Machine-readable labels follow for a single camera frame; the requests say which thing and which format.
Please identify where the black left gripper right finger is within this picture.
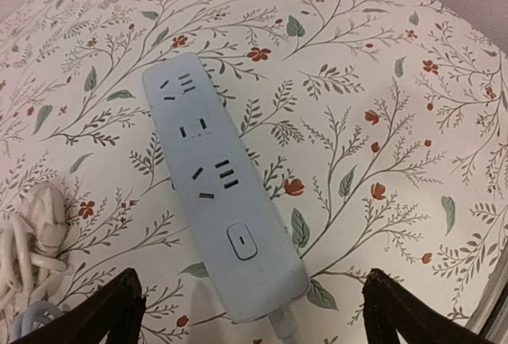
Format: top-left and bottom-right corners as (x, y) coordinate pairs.
(362, 268), (489, 344)

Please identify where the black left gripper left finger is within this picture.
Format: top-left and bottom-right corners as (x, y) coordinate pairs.
(11, 268), (146, 344)

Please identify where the light blue cable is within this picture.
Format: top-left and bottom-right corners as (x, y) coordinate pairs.
(7, 300), (306, 344)

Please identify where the light blue power strip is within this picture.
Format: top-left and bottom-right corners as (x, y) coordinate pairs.
(142, 53), (310, 323)

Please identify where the floral patterned table mat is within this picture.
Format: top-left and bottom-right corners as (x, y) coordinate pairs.
(1, 0), (507, 343)

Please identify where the cream coiled power cable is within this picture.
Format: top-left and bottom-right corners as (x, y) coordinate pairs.
(0, 183), (68, 313)

